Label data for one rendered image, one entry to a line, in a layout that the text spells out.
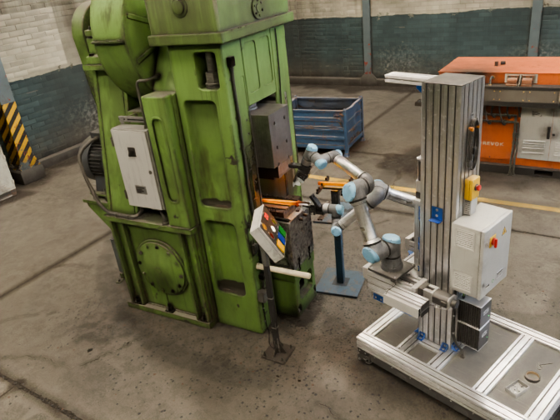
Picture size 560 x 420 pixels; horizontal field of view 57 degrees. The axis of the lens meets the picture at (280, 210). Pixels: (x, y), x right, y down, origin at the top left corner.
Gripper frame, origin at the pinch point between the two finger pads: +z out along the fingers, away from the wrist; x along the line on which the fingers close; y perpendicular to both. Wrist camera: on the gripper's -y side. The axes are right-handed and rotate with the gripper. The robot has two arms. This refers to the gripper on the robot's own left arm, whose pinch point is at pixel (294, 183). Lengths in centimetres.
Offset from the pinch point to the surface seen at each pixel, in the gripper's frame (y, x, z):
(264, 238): 11, -58, 9
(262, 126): -37.1, -2.8, -30.2
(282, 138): -25.2, 12.8, -20.2
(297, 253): 23, 6, 61
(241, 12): -76, -3, -96
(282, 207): -3.8, 7.8, 30.9
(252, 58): -65, 11, -66
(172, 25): -107, -31, -78
